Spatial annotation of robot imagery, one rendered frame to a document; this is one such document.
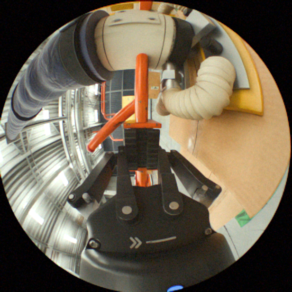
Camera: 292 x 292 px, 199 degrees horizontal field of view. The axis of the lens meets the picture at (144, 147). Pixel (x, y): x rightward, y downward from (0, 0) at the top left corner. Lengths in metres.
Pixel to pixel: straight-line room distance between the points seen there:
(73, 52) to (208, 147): 0.29
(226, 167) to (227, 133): 0.05
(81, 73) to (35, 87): 0.16
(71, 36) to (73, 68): 0.06
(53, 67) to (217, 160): 0.34
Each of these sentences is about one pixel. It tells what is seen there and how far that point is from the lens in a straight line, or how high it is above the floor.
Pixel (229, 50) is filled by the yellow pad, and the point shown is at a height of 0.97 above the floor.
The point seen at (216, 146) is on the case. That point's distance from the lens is 0.17.
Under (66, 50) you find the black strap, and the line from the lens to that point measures 0.18.
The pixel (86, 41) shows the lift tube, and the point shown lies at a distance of 0.17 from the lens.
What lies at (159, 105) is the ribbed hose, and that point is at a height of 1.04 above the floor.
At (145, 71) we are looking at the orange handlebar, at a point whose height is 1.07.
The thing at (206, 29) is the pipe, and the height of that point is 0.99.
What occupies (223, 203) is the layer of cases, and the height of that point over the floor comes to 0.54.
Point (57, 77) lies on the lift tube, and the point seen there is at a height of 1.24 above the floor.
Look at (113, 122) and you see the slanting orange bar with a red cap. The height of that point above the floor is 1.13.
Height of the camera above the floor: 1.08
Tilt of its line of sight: 3 degrees down
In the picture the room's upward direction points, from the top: 92 degrees counter-clockwise
